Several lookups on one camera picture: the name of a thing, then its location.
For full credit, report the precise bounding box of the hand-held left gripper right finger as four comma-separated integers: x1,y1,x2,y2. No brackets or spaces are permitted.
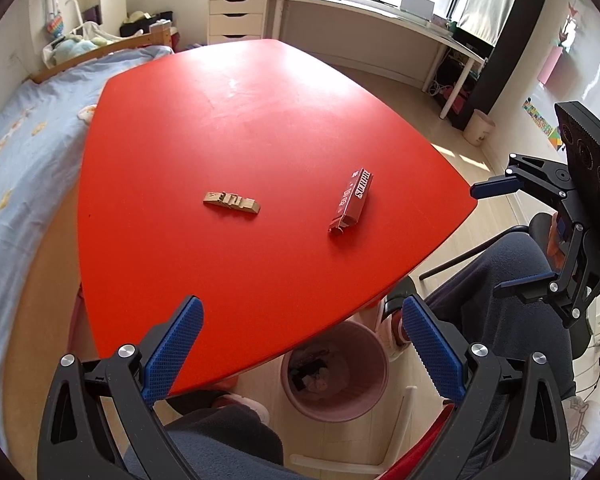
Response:
401,294,572,480

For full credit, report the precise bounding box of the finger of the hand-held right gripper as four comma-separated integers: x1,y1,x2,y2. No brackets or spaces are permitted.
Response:
495,226,589,304
470,152,579,207

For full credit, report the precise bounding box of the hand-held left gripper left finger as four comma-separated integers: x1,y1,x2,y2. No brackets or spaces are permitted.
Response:
36,295,205,480

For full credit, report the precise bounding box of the pink trash bin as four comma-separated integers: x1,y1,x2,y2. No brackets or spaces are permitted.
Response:
281,321,390,422

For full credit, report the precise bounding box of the long red box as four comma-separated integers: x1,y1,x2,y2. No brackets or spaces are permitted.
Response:
328,167,374,235

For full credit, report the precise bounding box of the tan wooden piece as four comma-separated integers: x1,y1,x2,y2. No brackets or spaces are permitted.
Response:
203,191,262,216

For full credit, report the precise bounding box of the person's right hand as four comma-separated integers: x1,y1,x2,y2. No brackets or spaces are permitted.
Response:
547,237,567,267

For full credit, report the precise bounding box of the person's right leg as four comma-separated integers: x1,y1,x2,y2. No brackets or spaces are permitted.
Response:
420,232,578,471

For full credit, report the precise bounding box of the person's leg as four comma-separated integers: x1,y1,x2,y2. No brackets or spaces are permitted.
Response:
125,405,306,480
420,232,578,471

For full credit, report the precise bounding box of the person's right slipper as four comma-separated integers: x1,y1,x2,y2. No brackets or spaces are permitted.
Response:
377,309,416,361

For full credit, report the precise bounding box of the person's slipper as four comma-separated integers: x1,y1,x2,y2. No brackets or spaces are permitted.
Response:
377,309,416,361
214,392,271,427

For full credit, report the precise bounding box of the small white bin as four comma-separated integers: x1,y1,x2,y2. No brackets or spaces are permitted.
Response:
462,109,496,147

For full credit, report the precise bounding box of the person's left slipper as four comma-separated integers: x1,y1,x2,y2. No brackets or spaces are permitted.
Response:
214,392,271,427

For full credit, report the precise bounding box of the person's left leg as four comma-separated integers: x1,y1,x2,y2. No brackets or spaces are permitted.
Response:
125,405,306,480

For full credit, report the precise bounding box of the black shelf unit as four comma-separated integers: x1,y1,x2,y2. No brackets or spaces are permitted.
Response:
450,0,553,131

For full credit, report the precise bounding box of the white desk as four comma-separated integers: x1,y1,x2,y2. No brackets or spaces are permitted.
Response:
268,0,486,117

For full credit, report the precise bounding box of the blue printed blanket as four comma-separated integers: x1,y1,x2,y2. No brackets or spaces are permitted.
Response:
0,45,175,426

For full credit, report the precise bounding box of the white drawer unit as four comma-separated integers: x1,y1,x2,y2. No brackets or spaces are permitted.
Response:
207,0,269,45

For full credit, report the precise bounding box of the pastel plush toy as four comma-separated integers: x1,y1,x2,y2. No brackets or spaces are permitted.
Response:
42,35,116,66

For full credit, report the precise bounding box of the black storage basket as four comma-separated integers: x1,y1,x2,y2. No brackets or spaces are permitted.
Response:
120,10,175,38

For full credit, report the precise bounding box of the colourful wall sticker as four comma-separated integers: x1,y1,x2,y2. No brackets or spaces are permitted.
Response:
522,98,566,153

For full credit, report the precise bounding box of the pink wall paper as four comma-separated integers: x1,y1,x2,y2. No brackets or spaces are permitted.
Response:
536,45,565,84

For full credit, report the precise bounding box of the wooden bed frame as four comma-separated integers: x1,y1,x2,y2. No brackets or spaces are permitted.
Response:
27,25,176,83

